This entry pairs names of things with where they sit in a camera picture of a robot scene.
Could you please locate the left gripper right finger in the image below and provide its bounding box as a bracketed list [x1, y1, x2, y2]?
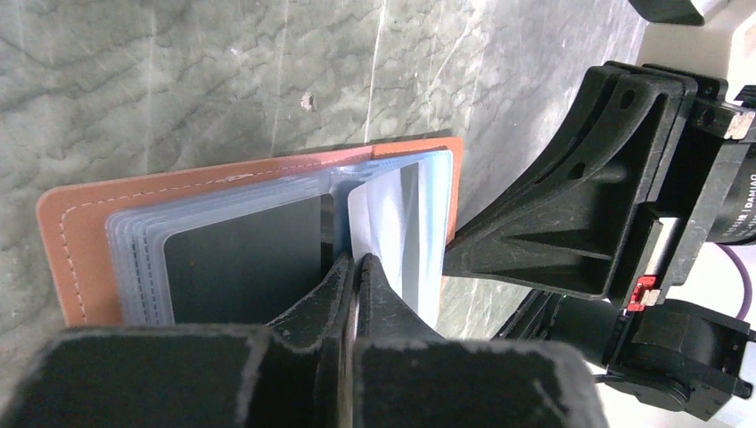
[357, 254, 445, 342]

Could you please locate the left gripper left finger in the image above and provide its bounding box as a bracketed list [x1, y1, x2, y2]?
[267, 253, 355, 350]

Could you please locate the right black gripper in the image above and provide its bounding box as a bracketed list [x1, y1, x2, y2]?
[443, 62, 755, 312]

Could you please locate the white magnetic stripe card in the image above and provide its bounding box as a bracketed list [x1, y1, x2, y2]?
[348, 162, 421, 312]

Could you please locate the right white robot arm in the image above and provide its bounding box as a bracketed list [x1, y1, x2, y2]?
[443, 62, 755, 421]

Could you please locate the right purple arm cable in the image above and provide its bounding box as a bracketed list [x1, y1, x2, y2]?
[720, 243, 755, 323]

